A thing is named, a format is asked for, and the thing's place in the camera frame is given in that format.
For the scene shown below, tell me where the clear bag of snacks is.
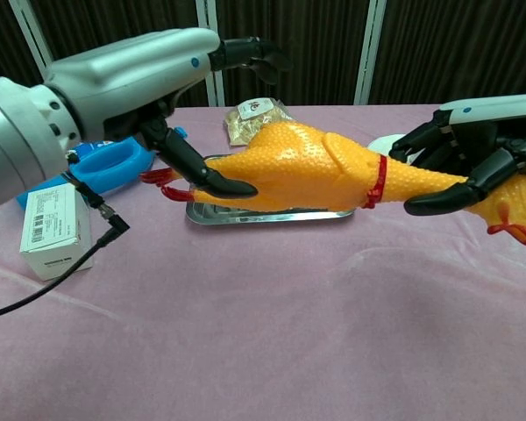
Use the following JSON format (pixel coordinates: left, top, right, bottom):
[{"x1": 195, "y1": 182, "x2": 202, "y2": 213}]
[{"x1": 223, "y1": 98, "x2": 291, "y2": 147}]

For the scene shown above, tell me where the pink tablecloth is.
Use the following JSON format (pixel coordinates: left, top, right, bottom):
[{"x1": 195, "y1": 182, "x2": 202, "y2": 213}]
[{"x1": 0, "y1": 103, "x2": 526, "y2": 421}]

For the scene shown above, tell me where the stainless steel tray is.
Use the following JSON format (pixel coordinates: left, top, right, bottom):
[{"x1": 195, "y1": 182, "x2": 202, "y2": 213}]
[{"x1": 184, "y1": 153, "x2": 357, "y2": 227}]

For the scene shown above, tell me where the grey aluminium frame post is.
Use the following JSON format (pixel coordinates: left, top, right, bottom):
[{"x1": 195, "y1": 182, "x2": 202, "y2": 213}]
[
  {"x1": 352, "y1": 0, "x2": 387, "y2": 106},
  {"x1": 11, "y1": 0, "x2": 56, "y2": 80},
  {"x1": 195, "y1": 0, "x2": 226, "y2": 108}
]

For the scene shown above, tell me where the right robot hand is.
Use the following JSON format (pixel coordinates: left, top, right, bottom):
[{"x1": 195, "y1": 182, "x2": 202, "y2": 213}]
[{"x1": 388, "y1": 92, "x2": 526, "y2": 217}]

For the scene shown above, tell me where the white cardboard box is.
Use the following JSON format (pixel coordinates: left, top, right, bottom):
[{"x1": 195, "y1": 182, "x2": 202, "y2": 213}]
[{"x1": 18, "y1": 182, "x2": 94, "y2": 282}]

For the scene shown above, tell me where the black pleated curtain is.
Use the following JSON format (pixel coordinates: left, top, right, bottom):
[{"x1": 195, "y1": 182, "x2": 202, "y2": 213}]
[{"x1": 0, "y1": 0, "x2": 526, "y2": 126}]

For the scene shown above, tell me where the white paper plate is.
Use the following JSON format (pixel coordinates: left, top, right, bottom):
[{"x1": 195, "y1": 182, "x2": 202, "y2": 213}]
[{"x1": 369, "y1": 134, "x2": 418, "y2": 164}]

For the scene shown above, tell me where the blue pump detergent bottle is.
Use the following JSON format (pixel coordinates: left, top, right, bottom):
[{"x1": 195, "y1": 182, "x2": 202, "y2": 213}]
[{"x1": 16, "y1": 125, "x2": 189, "y2": 210}]

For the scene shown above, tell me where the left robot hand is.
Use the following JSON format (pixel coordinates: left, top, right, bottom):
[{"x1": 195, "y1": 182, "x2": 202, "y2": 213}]
[{"x1": 43, "y1": 26, "x2": 294, "y2": 199}]

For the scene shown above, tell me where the yellow rubber chicken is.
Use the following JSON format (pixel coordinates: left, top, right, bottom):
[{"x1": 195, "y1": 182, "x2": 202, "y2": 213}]
[{"x1": 139, "y1": 121, "x2": 526, "y2": 247}]

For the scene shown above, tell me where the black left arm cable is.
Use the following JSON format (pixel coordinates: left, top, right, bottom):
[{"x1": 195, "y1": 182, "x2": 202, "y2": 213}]
[{"x1": 0, "y1": 148, "x2": 132, "y2": 323}]

